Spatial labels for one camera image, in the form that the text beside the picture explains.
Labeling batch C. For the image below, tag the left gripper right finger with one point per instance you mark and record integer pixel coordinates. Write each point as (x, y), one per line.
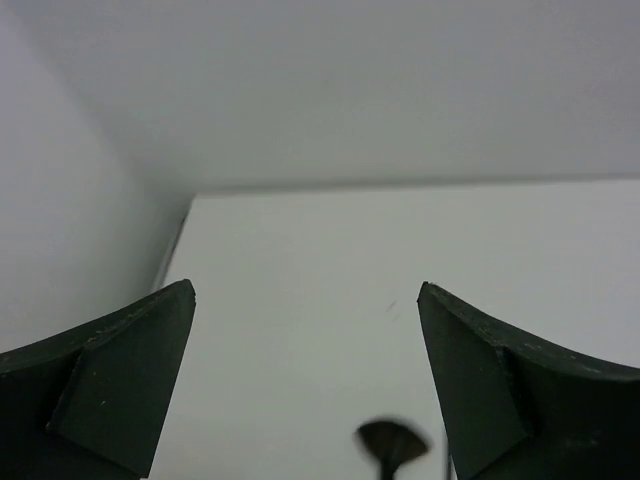
(516, 406)

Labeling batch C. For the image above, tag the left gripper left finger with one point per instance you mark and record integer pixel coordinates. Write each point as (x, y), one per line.
(91, 402)

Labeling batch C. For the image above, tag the black fan brush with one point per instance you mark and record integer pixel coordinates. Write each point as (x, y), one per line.
(392, 444)

